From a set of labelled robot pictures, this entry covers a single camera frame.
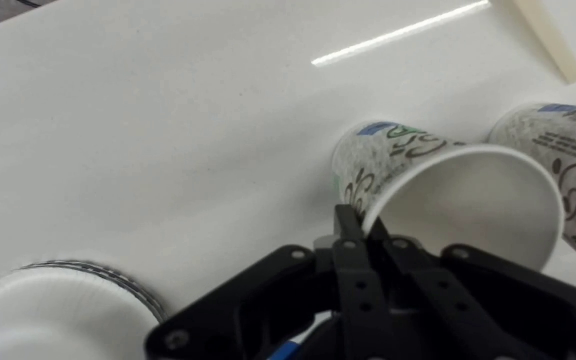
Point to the white paper bowl upside down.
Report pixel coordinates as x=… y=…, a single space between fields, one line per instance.
x=74 y=311

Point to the wooden stir stick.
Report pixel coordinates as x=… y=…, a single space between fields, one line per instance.
x=551 y=37

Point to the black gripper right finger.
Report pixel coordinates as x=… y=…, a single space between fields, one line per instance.
x=486 y=308

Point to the white straw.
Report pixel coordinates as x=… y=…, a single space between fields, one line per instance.
x=403 y=32

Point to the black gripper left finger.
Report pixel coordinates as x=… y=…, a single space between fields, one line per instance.
x=252 y=314

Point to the patterned paper cup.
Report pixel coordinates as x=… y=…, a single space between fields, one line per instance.
x=546 y=133
x=445 y=192

